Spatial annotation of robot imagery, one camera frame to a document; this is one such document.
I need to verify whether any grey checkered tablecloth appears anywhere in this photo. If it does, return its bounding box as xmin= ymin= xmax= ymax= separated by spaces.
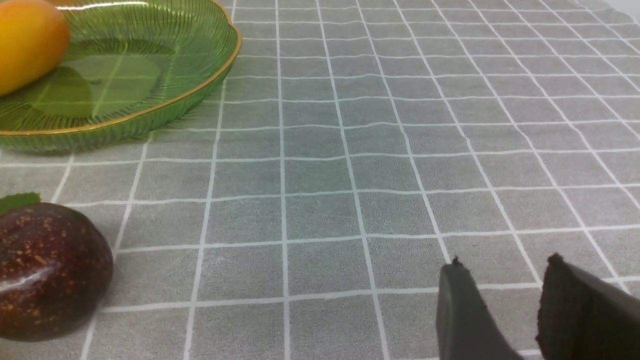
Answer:
xmin=1 ymin=0 xmax=639 ymax=360

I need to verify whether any dark red passion fruit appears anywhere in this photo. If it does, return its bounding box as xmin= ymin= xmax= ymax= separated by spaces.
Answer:
xmin=0 ymin=202 xmax=114 ymax=342

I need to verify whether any green glass leaf plate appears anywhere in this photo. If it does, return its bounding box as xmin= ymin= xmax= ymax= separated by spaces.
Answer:
xmin=1 ymin=0 xmax=242 ymax=153

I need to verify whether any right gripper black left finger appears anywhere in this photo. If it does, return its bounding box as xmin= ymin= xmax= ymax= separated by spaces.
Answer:
xmin=436 ymin=257 xmax=523 ymax=360

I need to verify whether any orange yellow mango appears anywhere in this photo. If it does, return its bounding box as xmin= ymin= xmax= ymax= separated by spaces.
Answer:
xmin=0 ymin=0 xmax=71 ymax=96

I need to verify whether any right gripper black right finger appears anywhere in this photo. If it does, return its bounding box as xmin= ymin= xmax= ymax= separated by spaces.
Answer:
xmin=535 ymin=253 xmax=640 ymax=360

